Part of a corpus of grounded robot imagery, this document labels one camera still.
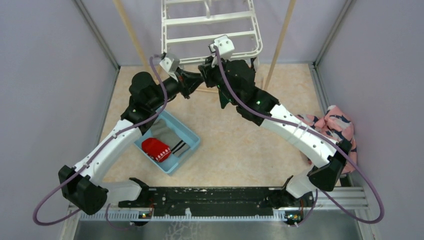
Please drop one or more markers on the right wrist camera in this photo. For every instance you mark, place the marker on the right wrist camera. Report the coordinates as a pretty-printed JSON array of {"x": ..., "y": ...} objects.
[{"x": 224, "y": 45}]

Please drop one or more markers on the wooden drying rack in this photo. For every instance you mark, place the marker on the wooden drying rack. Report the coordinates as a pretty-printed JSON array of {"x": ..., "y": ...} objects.
[{"x": 265, "y": 83}]

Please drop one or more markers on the light blue plastic basket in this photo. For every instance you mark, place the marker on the light blue plastic basket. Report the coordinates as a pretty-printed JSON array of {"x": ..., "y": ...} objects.
[{"x": 170, "y": 165}]

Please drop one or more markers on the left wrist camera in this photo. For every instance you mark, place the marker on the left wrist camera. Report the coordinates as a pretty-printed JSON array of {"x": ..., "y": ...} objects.
[{"x": 169, "y": 62}]

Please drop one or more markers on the grey striped sock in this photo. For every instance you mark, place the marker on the grey striped sock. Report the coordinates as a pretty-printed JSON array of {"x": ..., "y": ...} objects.
[{"x": 162, "y": 132}]

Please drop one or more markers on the pink patterned cloth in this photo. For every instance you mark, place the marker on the pink patterned cloth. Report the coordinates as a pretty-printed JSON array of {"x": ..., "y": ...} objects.
[{"x": 335, "y": 125}]

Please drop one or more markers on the red sock in basket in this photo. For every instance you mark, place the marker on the red sock in basket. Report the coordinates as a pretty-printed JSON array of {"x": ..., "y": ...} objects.
[{"x": 156, "y": 149}]

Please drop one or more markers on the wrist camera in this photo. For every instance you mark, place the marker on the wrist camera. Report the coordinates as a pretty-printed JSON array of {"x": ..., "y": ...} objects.
[
  {"x": 224, "y": 45},
  {"x": 169, "y": 62}
]

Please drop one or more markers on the white clip hanger frame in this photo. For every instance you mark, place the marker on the white clip hanger frame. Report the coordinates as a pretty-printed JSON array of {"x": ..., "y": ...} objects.
[{"x": 188, "y": 27}]

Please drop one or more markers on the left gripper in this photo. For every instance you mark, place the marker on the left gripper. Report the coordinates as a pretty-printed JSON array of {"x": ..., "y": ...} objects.
[{"x": 187, "y": 81}]

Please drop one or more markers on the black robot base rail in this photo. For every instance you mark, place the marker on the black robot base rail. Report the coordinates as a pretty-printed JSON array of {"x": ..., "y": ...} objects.
[{"x": 219, "y": 203}]

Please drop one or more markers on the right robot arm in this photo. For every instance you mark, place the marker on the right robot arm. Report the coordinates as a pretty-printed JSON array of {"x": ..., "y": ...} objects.
[{"x": 327, "y": 155}]

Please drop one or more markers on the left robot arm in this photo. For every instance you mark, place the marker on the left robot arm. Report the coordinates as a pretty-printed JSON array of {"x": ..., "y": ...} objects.
[{"x": 83, "y": 183}]

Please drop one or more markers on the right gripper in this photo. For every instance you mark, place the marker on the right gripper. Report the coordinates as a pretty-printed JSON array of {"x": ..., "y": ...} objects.
[{"x": 208, "y": 69}]

